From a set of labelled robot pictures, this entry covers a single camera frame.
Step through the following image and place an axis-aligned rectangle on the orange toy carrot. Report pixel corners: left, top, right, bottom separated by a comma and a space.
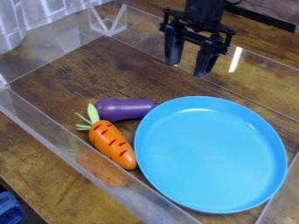
76, 103, 136, 170

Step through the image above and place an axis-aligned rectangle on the blue plastic plate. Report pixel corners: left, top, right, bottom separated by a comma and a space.
135, 96, 287, 214

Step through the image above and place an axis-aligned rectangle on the purple toy eggplant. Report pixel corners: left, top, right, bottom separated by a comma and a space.
95, 98, 158, 123

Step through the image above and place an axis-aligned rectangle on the white patterned curtain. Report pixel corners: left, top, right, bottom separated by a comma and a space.
0, 0, 112, 54

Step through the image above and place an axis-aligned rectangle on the blue object at corner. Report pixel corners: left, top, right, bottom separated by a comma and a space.
0, 192, 25, 224

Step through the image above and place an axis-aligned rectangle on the clear acrylic enclosure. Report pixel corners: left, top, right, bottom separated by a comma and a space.
0, 0, 299, 224

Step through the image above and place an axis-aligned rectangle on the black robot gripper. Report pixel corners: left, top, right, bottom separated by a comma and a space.
160, 0, 236, 77

